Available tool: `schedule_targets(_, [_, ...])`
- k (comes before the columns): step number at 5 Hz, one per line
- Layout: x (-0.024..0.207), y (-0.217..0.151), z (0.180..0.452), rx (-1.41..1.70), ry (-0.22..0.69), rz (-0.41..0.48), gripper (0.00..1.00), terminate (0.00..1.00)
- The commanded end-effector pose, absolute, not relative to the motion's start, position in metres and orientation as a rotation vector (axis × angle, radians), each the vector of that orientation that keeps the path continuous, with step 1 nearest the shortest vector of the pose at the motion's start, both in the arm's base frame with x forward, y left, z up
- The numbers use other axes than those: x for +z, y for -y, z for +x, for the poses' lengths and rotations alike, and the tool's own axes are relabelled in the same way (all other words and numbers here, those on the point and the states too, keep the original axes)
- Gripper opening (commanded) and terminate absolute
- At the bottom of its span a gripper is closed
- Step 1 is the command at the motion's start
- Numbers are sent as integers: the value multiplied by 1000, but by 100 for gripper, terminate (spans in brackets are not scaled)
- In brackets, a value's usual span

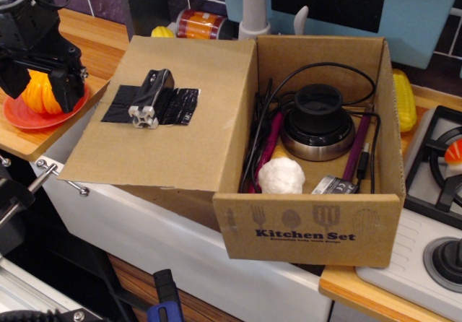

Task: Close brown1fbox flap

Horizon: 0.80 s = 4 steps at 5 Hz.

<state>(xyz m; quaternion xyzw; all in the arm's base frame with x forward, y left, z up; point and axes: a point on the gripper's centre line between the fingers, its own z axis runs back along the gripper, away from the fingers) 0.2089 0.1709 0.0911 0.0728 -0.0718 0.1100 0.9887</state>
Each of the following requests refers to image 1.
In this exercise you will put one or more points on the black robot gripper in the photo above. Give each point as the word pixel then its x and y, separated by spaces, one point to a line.
pixel 30 36

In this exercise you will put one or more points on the orange plastic toy food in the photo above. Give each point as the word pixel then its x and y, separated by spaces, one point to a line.
pixel 38 94

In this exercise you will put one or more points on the red plastic plate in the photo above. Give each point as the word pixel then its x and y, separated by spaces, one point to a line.
pixel 18 114

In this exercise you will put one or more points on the metal clamp with screw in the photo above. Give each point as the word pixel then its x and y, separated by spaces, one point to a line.
pixel 24 215

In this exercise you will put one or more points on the yellow toy corn behind box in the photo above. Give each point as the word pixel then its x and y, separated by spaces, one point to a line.
pixel 162 32

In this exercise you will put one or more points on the red orange tin can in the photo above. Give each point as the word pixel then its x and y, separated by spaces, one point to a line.
pixel 194 24

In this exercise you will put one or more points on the grey toy faucet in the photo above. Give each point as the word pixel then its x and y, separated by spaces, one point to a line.
pixel 254 21

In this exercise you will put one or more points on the purple stick left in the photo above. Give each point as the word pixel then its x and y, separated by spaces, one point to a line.
pixel 266 152

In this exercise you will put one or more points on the purple stick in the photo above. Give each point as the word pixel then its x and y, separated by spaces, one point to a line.
pixel 266 152
pixel 357 144

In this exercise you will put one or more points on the brown cardboard kitchen set box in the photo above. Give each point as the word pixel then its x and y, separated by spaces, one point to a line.
pixel 350 230

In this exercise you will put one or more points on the white toy ice cream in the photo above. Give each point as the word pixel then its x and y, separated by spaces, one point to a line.
pixel 281 174

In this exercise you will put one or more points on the black silver 3D mouse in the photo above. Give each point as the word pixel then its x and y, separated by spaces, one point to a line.
pixel 317 128

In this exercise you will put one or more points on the black labelled adapter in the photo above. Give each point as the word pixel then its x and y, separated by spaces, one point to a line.
pixel 332 185

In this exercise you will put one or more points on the purple stick right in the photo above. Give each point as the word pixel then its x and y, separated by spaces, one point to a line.
pixel 357 144

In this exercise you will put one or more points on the yellow toy corn right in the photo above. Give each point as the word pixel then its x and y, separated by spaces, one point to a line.
pixel 407 112

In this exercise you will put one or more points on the light blue toy cabinet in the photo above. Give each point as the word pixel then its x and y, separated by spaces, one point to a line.
pixel 411 27

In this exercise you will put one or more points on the black stove burner grate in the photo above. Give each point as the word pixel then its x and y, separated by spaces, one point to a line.
pixel 432 190

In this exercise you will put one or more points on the orange white toy sushi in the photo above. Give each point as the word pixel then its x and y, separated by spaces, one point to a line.
pixel 453 154

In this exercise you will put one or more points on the white toy stove top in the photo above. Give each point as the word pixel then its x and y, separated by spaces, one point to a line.
pixel 406 275

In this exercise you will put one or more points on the grey black stove knob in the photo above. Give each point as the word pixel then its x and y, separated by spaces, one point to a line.
pixel 442 261

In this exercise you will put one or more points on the aluminium profile handle with tape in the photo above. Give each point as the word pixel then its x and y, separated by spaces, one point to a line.
pixel 156 102

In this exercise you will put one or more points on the blue black clamp handle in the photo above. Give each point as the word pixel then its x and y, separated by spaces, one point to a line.
pixel 169 306

